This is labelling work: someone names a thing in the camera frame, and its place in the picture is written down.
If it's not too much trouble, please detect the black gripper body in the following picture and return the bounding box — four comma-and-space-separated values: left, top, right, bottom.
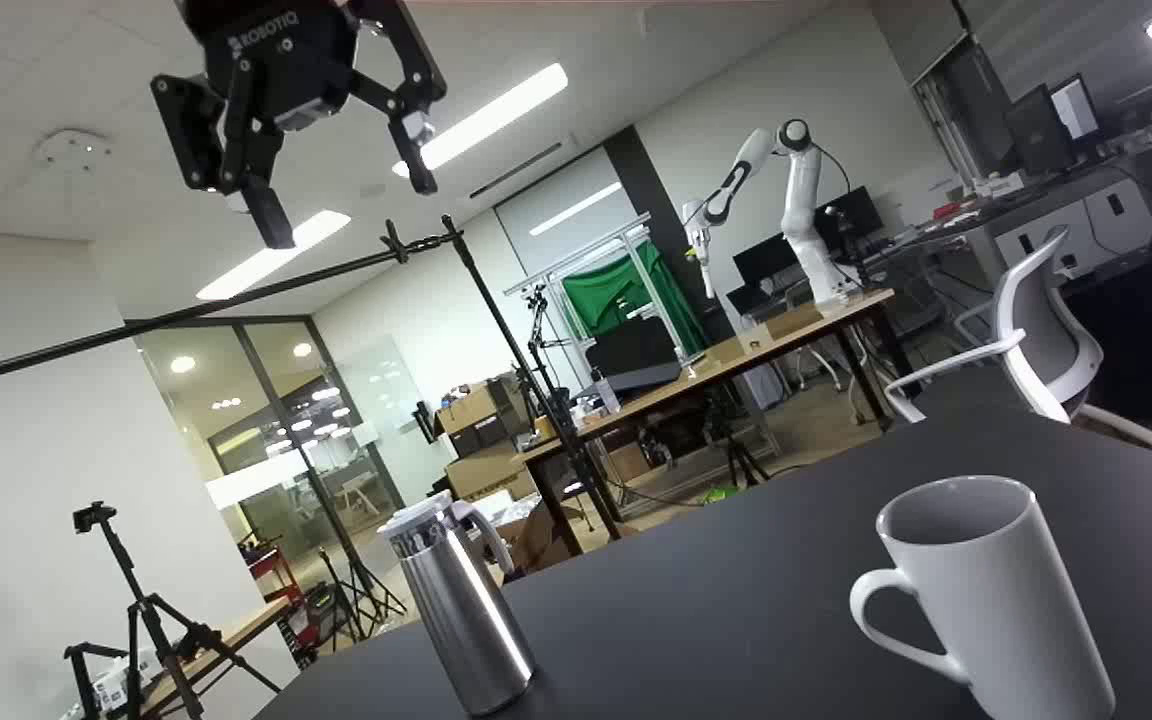
181, 0, 368, 135

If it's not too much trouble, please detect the stainless steel flask with lid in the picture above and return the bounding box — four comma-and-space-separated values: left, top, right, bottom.
375, 493, 543, 720

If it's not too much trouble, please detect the long ceiling light panel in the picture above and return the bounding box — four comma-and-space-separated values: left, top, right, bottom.
388, 61, 575, 186
193, 203, 356, 309

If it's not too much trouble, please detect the black boom pole stand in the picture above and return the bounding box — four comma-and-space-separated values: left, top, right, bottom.
0, 213, 626, 554

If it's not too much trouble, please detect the round ceiling smoke detector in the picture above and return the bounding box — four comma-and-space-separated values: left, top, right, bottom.
26, 125, 114, 178

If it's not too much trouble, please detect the green cloth backdrop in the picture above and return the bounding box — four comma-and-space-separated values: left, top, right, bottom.
560, 237, 712, 361

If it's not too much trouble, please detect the cardboard box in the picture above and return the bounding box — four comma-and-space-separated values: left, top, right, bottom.
445, 443, 543, 509
437, 385, 517, 440

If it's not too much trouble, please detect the black equipment case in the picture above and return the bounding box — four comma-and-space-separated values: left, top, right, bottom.
582, 312, 682, 401

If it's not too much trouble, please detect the black computer monitor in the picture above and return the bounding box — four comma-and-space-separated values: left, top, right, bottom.
812, 186, 890, 264
728, 233, 807, 324

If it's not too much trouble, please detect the thin black background tripod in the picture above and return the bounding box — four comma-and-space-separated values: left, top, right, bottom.
293, 437, 413, 631

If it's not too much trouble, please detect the long wooden workbench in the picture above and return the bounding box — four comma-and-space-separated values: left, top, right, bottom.
517, 285, 904, 545

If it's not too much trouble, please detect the wooden table with black legs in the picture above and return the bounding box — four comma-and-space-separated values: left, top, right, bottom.
132, 596, 304, 720

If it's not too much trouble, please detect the lit computer monitor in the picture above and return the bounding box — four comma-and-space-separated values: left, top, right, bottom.
1042, 71, 1108, 149

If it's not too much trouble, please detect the white drawer cabinet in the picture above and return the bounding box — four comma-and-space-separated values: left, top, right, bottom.
990, 173, 1152, 280

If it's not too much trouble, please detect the white office chair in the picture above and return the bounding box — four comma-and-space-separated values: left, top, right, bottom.
878, 228, 1152, 468

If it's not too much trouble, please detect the white ceramic mug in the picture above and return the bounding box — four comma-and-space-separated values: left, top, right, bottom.
845, 473, 1118, 720

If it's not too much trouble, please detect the black camera tripod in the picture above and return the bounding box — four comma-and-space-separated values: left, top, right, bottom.
58, 495, 286, 720

